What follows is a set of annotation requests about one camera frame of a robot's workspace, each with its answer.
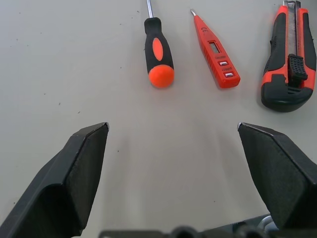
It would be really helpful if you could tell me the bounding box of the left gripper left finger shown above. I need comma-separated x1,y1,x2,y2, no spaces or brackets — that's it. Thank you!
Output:
0,122,110,238

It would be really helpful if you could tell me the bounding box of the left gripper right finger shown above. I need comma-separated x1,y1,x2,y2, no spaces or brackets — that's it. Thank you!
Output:
237,121,317,230

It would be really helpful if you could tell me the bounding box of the red and black utility knife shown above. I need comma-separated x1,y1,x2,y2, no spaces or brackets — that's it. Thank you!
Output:
260,0,317,113

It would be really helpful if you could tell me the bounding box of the red voltage tester pen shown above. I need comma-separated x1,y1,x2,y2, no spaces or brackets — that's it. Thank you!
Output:
190,8,241,89

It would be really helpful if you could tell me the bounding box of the black and orange screwdriver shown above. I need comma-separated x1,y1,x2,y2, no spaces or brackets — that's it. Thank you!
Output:
143,0,175,88

